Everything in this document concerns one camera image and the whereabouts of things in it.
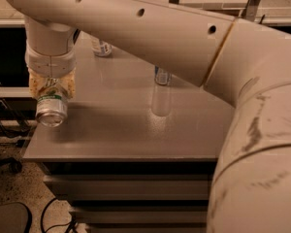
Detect black floor cable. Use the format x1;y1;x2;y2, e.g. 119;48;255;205
40;196;78;233

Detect grey chair seat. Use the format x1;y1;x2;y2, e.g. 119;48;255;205
0;202;32;233

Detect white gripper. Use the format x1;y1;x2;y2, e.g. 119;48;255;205
25;45;76;99

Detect tall silver energy drink can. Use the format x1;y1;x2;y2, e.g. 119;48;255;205
154;67;172;85

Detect silver green 7up can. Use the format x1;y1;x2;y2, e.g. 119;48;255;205
36;78;68;127

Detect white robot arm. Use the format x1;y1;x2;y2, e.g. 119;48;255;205
7;0;291;233

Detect grey drawer cabinet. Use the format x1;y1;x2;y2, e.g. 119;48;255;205
23;34;234;233

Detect clear plastic water bottle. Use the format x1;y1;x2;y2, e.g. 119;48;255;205
90;37;112;57

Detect black cables at left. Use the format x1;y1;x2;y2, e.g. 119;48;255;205
0;98;33;148

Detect black office chair base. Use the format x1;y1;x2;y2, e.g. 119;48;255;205
0;157;22;174

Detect right metal bracket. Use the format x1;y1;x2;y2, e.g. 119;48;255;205
242;0;261;21

